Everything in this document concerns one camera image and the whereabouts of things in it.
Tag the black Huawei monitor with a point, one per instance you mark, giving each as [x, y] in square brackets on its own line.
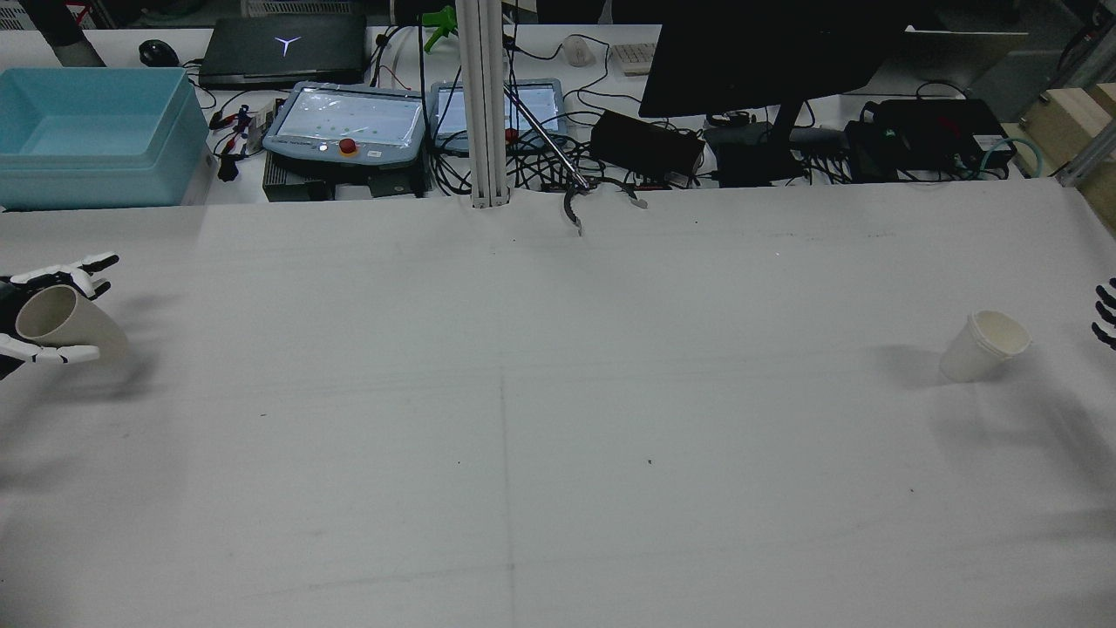
[767, 52]

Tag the white paper cup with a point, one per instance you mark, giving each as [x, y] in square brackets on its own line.
[83, 327]
[976, 349]

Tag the small black box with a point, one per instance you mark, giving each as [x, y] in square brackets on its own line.
[397, 181]
[292, 183]

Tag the white computer mouse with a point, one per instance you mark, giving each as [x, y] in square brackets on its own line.
[579, 51]

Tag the red black clip leads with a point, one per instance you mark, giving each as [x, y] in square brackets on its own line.
[234, 131]

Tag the grey flat panel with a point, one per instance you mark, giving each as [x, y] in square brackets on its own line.
[968, 61]

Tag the black laptop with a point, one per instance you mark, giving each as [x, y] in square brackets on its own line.
[279, 52]

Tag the light blue plastic bin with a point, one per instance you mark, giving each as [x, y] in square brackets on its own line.
[96, 131]

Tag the right robot dexterous hand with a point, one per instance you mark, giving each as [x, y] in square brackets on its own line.
[1109, 334]

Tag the left robot dexterous hand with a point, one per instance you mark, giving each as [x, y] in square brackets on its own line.
[52, 276]

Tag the beige keypad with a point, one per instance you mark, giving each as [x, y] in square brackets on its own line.
[634, 58]

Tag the black electronics box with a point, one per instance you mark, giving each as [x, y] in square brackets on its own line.
[937, 126]

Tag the white mesh basket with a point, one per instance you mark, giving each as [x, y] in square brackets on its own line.
[301, 7]

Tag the aluminium profile post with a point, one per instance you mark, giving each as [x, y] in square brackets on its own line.
[482, 105]

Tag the grey teach pendant red button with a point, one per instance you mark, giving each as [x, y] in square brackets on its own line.
[349, 122]

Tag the aluminium profile bar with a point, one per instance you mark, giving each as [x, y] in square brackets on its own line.
[1090, 157]

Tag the black power supply box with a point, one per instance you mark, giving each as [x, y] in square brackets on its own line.
[645, 144]

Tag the black computer mouse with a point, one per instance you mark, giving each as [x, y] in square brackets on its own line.
[159, 53]

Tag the wooden box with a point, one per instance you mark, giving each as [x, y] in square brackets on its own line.
[1077, 122]

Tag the dark grey pole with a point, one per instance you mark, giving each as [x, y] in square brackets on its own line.
[65, 39]

